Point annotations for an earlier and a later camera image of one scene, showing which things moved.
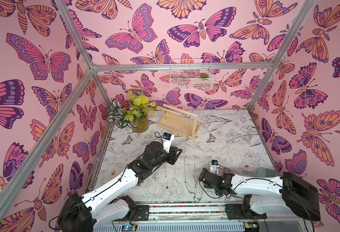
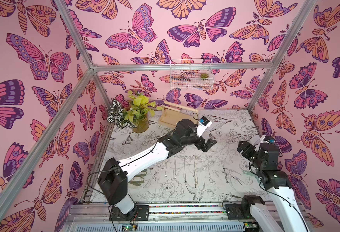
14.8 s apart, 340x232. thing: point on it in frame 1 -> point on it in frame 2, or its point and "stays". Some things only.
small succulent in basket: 203,75 stays
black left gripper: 172,158 -> 206,146
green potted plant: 134,114 stays
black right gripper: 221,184 -> 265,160
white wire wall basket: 191,74 stays
